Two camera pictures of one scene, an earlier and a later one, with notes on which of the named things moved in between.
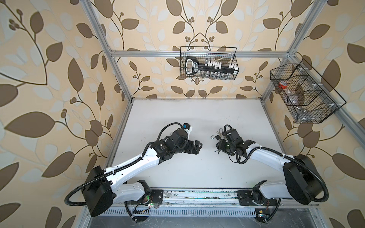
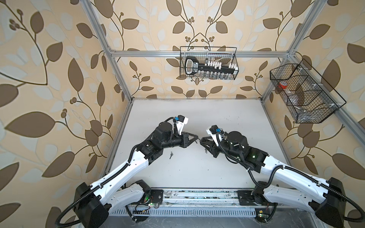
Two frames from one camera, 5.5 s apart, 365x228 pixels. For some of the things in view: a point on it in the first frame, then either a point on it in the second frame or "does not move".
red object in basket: (283, 84) does not move
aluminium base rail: (213, 203) does not move
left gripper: (191, 149) to (185, 141)
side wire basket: (306, 96) does not move
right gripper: (220, 146) to (212, 148)
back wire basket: (208, 62) does not move
